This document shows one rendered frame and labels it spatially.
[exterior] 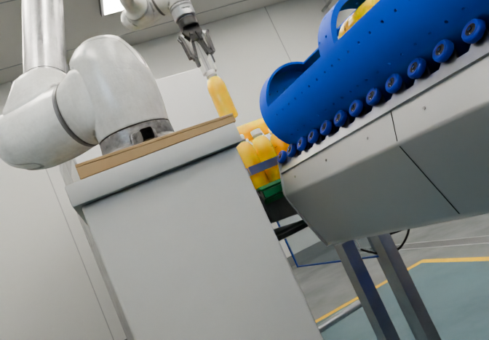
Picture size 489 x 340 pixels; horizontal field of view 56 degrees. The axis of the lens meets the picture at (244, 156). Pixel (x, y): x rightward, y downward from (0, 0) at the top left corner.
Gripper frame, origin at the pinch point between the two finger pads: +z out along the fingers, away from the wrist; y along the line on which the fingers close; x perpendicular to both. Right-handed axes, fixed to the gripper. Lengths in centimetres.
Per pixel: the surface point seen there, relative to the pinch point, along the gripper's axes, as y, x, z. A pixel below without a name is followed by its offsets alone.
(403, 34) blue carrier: 0, -89, 39
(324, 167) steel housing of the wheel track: 0, -44, 55
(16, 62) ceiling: -39, 359, -198
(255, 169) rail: -4.7, -11.0, 45.4
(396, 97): 2, -78, 48
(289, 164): 1, -23, 49
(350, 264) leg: 4, -27, 86
